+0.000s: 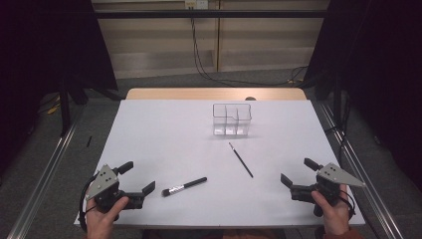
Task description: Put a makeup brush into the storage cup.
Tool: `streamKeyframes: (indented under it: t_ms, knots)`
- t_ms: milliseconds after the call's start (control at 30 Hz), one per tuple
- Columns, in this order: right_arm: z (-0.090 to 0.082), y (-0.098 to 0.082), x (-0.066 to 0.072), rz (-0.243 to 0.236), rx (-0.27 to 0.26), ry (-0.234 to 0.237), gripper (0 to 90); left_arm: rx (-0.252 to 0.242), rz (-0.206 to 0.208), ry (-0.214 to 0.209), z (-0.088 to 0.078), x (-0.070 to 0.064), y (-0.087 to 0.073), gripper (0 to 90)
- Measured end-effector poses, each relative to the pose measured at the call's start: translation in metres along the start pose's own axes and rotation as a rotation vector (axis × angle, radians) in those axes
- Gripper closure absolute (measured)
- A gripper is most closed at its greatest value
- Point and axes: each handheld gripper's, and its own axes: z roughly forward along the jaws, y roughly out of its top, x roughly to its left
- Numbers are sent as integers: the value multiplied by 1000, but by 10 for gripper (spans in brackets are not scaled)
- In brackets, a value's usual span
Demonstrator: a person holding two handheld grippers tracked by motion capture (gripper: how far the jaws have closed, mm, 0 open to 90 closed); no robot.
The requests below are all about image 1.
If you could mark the person's right hand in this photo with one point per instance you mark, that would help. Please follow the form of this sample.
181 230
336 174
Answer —
333 215

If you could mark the black metal stand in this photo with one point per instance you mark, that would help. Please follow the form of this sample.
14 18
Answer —
337 99
65 106

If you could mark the white wall socket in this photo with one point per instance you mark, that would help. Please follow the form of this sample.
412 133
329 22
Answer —
196 4

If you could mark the white table mat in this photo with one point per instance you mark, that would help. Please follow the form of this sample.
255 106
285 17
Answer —
182 149

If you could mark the black curtain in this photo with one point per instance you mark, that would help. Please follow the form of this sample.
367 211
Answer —
40 49
381 66

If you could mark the thin black brush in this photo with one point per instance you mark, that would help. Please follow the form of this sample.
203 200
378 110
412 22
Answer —
240 160

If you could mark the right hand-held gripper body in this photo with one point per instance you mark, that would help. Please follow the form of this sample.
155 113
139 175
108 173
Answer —
335 174

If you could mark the black horizontal bar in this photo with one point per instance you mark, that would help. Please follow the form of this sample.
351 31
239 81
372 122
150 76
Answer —
209 14

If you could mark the metal floor rail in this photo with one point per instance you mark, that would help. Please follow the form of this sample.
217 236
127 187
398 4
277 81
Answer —
43 186
375 199

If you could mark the clear acrylic organizer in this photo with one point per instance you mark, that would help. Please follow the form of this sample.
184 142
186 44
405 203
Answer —
232 121

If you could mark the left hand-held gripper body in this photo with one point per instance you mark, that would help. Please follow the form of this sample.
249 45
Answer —
103 181

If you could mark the small black floor object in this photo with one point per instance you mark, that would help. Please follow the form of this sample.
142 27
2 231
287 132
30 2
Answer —
89 141

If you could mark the person's left hand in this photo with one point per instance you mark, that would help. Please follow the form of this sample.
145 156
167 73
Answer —
103 219

